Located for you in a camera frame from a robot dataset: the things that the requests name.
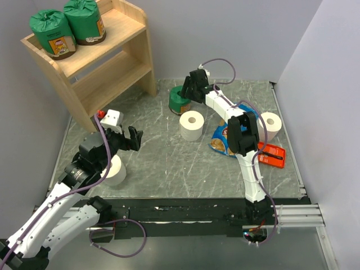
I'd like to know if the green roll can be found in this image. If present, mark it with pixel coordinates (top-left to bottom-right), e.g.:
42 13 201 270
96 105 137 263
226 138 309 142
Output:
29 9 77 60
168 85 191 116
64 1 106 46

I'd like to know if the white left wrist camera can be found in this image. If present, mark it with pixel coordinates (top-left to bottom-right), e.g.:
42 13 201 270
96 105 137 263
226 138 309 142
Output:
100 109 124 134

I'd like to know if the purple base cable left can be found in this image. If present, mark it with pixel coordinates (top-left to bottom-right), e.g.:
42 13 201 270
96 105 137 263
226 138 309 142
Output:
89 219 146 258

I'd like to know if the wooden two-tier shelf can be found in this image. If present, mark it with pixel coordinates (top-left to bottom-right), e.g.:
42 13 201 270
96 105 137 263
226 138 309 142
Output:
22 1 157 132

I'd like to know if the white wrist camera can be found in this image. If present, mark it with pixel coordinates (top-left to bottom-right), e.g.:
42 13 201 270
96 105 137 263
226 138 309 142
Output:
100 109 124 134
198 64 210 78

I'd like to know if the orange tool package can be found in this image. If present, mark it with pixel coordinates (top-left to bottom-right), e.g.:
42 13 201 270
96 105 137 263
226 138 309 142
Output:
258 143 286 169

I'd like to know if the blue Lays chips bag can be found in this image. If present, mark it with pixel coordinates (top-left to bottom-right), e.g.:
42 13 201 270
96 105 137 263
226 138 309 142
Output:
208 104 259 158

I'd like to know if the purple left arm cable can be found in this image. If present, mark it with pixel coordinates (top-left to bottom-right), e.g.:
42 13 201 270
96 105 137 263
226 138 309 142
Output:
0 111 112 262

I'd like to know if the white roll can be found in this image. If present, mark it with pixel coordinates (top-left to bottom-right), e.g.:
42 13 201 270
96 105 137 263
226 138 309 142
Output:
179 110 204 142
257 112 282 142
103 155 127 186

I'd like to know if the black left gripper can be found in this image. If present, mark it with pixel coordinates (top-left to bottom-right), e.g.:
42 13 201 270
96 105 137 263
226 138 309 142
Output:
96 118 142 171

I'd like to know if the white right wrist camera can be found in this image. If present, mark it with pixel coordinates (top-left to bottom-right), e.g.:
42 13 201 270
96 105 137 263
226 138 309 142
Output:
198 64 210 78

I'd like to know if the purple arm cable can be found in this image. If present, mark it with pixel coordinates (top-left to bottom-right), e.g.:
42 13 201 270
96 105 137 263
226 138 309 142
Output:
199 58 279 226
0 111 112 262

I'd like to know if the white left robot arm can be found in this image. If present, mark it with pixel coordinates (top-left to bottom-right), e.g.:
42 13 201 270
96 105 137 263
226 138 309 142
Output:
1 127 143 269

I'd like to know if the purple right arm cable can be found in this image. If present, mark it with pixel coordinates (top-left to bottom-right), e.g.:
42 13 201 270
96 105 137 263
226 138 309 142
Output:
199 58 279 226

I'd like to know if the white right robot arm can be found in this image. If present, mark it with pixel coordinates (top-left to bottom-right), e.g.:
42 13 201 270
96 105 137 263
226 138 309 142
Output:
180 69 276 224

